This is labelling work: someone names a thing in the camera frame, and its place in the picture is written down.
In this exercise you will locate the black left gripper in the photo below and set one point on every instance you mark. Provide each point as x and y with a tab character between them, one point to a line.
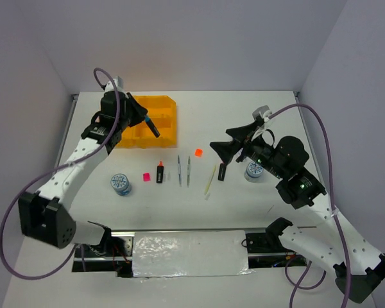
140	111

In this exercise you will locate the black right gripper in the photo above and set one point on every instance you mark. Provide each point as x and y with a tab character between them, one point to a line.
225	150

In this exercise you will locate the black pink-tip highlighter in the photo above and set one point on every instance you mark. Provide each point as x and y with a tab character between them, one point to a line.
222	172

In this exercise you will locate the orange marker cap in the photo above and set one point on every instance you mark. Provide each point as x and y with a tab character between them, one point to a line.
198	152

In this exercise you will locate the pink marker cap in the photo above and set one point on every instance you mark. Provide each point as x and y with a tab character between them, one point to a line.
146	177

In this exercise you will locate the black orange-tip highlighter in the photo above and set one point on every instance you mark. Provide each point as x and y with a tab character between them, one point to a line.
160	173

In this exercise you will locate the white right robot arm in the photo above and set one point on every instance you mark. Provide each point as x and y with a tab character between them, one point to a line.
357	266

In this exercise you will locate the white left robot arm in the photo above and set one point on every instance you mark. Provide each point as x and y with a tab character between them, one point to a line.
44	215

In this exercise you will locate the orange four-compartment plastic bin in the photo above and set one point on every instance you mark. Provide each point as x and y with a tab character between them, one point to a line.
160	131

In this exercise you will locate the blue white tape roll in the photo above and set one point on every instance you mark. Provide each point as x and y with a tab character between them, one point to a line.
254	172
121	184

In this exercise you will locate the yellow clear pen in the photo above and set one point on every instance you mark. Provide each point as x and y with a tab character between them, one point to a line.
211	177

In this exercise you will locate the silver foil panel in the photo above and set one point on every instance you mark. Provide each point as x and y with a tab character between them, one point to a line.
189	254

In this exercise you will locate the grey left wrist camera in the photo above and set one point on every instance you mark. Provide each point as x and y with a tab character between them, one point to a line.
119	83

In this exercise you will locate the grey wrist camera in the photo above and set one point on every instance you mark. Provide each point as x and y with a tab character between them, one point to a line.
261	113
119	83

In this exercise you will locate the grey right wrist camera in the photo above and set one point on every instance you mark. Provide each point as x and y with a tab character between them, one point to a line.
261	113

